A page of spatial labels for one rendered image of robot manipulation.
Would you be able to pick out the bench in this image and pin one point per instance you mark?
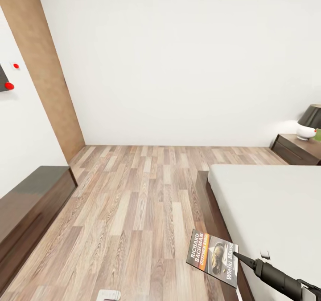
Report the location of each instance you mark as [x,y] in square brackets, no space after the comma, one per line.
[27,212]

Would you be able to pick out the nightstand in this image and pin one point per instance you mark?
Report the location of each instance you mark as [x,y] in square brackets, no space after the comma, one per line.
[297,152]

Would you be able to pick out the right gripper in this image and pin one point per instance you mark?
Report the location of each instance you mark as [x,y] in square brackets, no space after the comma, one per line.
[267,273]

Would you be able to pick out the bed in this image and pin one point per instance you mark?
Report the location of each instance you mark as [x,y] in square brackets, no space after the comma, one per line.
[265,207]

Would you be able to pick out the hardback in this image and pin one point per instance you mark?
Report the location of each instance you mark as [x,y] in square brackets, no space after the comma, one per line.
[214,256]

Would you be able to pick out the electric switch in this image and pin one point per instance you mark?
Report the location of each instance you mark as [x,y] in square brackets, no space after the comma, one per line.
[14,64]

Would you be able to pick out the table lamp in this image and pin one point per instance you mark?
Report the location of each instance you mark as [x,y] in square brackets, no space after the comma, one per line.
[310,121]

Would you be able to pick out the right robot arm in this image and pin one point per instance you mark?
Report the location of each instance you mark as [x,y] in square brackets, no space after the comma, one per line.
[297,290]

